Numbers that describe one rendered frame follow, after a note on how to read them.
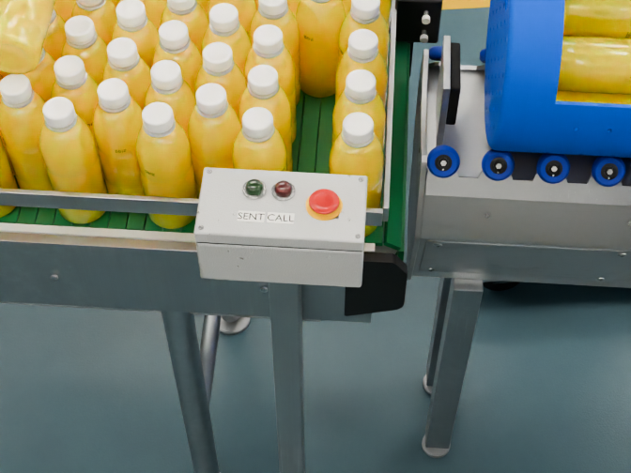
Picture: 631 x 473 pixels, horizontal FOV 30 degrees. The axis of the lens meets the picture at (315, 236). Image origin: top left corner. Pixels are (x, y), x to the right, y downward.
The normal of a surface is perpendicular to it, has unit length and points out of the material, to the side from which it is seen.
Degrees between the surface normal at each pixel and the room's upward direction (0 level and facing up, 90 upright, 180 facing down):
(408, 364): 0
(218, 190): 0
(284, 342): 90
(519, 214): 71
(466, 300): 90
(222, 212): 0
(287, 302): 90
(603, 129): 90
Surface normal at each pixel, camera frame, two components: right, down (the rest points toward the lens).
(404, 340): 0.00, -0.58
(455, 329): -0.07, 0.82
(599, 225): -0.07, 0.58
